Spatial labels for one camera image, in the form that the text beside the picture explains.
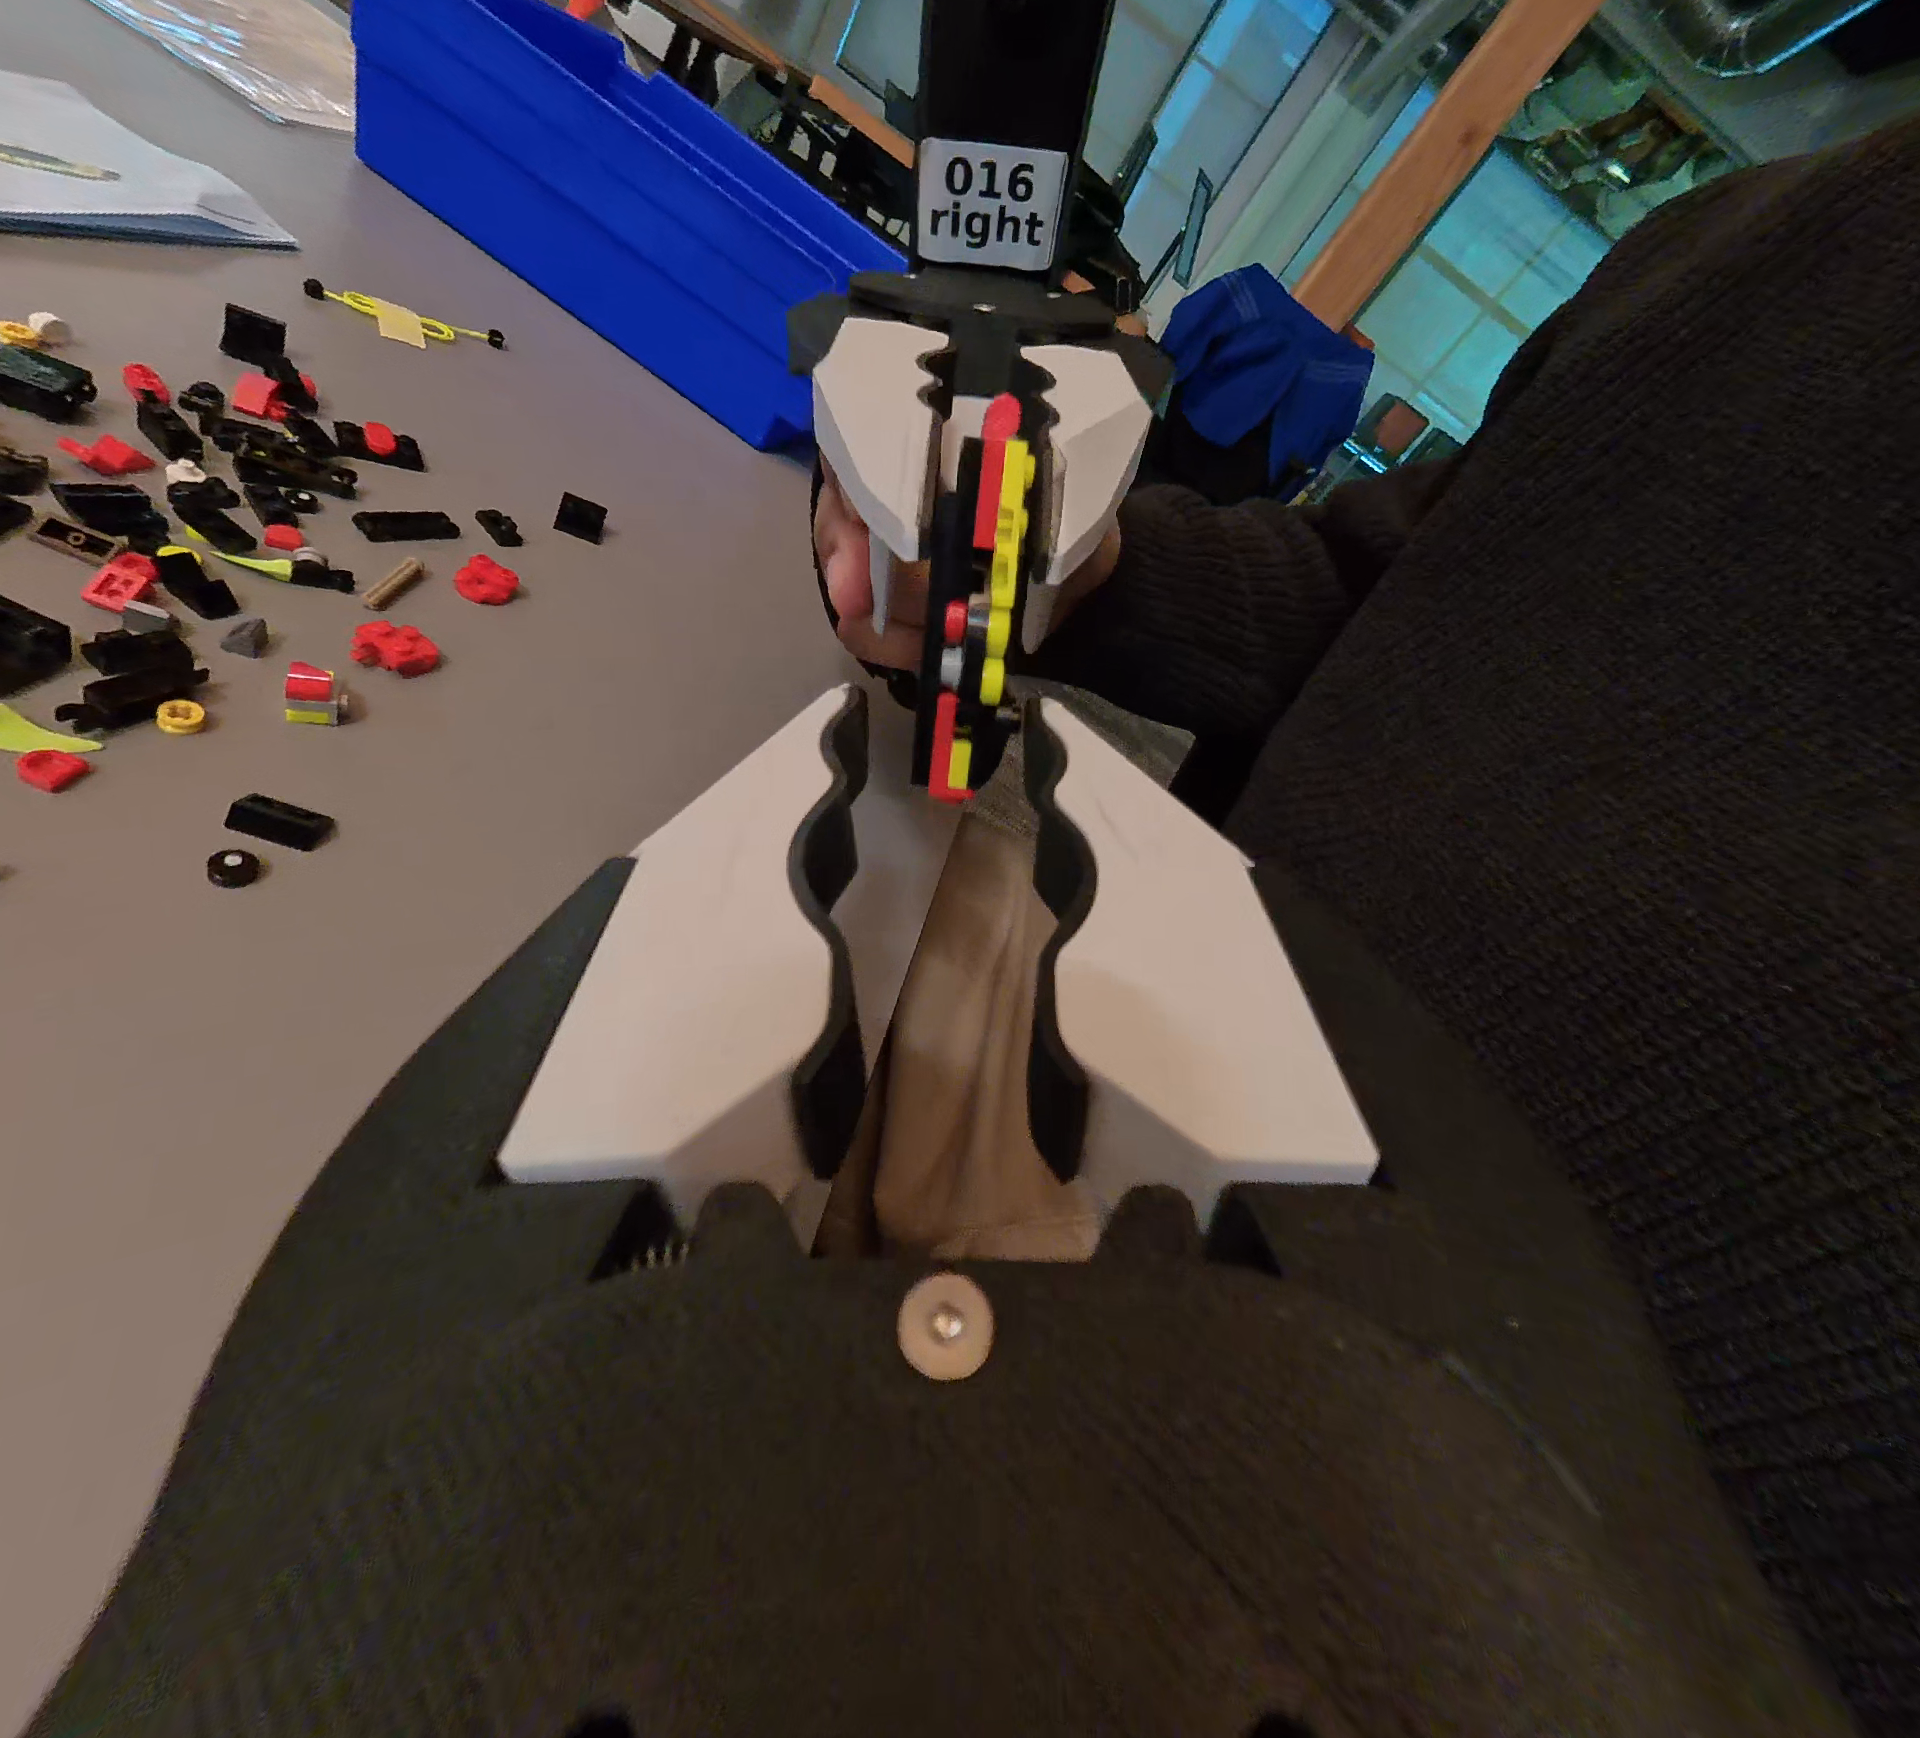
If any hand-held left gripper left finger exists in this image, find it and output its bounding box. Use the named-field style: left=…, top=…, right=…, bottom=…
left=499, top=685, right=874, bottom=1230

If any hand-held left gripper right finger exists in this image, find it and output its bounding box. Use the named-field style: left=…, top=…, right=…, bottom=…
left=1023, top=695, right=1382, bottom=1237

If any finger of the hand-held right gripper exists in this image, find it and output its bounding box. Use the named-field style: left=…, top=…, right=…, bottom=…
left=811, top=313, right=961, bottom=641
left=1017, top=351, right=1156, bottom=656

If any yellow black red lego model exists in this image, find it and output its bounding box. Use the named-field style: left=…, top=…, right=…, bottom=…
left=910, top=393, right=1039, bottom=806

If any person's right forearm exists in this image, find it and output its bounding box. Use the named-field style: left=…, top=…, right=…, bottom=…
left=1035, top=454, right=1501, bottom=782

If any black lego slope brick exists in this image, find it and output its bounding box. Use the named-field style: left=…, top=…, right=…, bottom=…
left=222, top=793, right=339, bottom=853

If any lego instruction booklet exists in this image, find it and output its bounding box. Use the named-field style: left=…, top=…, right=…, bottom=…
left=0, top=68, right=302, bottom=252

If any pile of loose lego pieces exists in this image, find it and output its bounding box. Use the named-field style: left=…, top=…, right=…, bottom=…
left=0, top=300, right=429, bottom=796

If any person's right hand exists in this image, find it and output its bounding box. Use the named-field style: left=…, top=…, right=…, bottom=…
left=813, top=474, right=924, bottom=688

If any blue jacket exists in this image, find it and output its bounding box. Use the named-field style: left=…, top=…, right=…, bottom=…
left=1159, top=261, right=1377, bottom=502

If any person's beige trouser leg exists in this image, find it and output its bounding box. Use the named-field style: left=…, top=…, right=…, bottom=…
left=817, top=780, right=1202, bottom=1263

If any blue plastic bin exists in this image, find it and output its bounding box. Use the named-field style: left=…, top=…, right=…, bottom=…
left=342, top=0, right=908, bottom=463

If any wooden beam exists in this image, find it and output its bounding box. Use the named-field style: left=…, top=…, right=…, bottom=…
left=1287, top=0, right=1750, bottom=330

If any yellow string with tape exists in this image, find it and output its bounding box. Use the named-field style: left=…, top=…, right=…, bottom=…
left=302, top=277, right=507, bottom=351

